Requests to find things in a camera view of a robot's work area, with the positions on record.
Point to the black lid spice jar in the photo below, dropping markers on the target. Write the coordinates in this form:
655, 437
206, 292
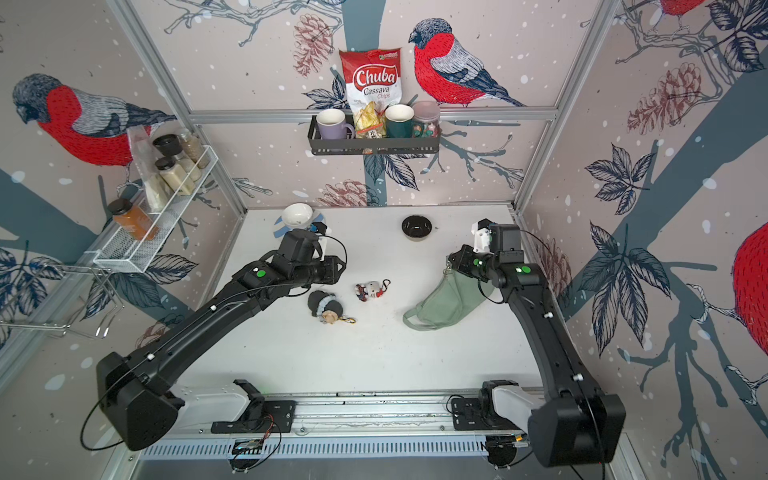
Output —
171, 151

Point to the blue striped saucer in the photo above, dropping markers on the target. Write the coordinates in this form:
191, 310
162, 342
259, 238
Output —
280, 230

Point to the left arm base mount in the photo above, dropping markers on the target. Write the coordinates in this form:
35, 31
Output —
260, 415

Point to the clear plastic zip bag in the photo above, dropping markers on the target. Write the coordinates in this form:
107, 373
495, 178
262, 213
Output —
156, 190

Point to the dark plush doll keychain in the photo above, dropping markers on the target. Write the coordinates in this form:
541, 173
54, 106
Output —
326, 308

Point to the green corduroy bag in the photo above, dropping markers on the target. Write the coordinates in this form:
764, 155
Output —
455, 297

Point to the dark metal wall shelf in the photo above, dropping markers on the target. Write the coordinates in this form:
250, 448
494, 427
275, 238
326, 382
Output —
349, 145

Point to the white small bowl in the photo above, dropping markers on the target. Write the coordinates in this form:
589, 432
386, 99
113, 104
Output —
297, 215

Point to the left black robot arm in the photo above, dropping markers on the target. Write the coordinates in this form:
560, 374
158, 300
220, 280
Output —
134, 391

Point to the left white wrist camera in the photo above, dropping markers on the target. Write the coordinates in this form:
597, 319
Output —
319, 229

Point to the black small bowl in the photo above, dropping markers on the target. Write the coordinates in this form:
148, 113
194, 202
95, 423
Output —
416, 227

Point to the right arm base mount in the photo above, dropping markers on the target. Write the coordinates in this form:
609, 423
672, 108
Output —
499, 405

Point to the red Chuba chips bag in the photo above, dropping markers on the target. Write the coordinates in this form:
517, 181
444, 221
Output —
373, 83

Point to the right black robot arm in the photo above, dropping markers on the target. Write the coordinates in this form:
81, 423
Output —
574, 422

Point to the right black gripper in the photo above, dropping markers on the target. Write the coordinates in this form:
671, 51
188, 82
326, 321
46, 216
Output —
462, 264

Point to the pink lidded candy jar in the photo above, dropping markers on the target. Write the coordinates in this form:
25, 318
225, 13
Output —
426, 119

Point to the metal wire hook rack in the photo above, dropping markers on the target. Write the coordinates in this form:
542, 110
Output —
59, 300

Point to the green mug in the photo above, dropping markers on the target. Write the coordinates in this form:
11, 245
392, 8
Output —
399, 121

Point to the purple mug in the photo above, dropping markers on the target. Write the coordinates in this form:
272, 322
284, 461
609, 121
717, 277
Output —
332, 125

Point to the far brown spice jar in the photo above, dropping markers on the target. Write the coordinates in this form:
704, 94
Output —
193, 148

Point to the white wire spice rack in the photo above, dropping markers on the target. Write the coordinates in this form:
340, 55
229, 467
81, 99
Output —
123, 253

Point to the beige spice jar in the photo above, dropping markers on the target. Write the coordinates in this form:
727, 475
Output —
175, 176

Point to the orange spice bottle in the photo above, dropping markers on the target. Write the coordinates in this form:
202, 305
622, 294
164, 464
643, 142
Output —
133, 219

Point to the red white bear charm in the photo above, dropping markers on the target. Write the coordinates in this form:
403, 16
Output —
371, 290

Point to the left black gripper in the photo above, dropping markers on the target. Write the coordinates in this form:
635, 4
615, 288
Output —
333, 269

